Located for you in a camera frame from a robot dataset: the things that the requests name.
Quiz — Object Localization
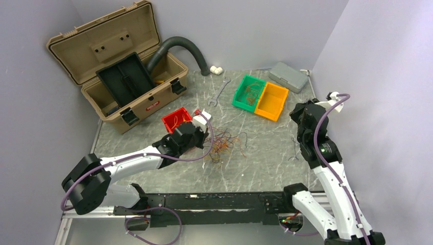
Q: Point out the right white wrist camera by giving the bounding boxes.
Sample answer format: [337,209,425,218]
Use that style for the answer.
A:
[328,91,345,113]

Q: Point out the white pipe fitting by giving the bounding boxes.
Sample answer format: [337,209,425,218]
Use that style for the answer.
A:
[209,66,224,75]

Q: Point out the aluminium extrusion frame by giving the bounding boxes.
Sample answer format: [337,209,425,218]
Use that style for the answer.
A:
[54,208,117,245]

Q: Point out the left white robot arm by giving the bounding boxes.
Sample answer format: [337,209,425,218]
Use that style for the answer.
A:
[61,121,214,215]

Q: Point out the dark purple wire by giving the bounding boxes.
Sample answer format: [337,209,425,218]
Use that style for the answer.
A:
[287,137,302,162]

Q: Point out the silver open-end wrench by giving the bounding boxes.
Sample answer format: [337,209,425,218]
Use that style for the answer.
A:
[208,77,231,107]

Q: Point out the green plastic bin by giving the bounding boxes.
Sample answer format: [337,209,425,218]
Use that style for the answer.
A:
[232,75,267,113]

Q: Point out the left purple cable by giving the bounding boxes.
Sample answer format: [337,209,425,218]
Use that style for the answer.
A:
[61,111,215,245]

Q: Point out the orange plastic bin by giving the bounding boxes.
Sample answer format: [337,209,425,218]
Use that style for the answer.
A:
[254,82,289,121]

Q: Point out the purple cable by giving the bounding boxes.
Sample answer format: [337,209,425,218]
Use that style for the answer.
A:
[61,111,215,245]
[279,93,373,245]

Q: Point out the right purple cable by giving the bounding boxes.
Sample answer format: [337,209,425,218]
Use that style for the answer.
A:
[279,93,373,245]

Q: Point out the grey plastic case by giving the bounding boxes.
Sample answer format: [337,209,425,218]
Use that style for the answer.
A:
[269,62,308,93]

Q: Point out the coloured wire bundle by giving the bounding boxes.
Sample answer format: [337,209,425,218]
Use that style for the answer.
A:
[204,127,249,165]

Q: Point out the black toolbox tray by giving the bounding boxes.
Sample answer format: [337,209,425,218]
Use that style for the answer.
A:
[96,52,156,107]

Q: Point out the brown wires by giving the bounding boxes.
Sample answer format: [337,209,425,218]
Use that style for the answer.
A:
[240,81,264,106]

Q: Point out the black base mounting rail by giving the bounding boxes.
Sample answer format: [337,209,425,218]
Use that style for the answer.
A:
[113,191,297,228]

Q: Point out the red plastic bin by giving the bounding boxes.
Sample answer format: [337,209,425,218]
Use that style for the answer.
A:
[161,107,193,134]

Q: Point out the tan plastic toolbox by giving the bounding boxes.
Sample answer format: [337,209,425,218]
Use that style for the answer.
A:
[46,1,188,133]

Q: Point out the black corrugated hose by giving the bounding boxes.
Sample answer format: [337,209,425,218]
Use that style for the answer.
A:
[146,36,211,77]

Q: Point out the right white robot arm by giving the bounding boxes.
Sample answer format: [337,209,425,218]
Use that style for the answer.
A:
[281,99,386,244]

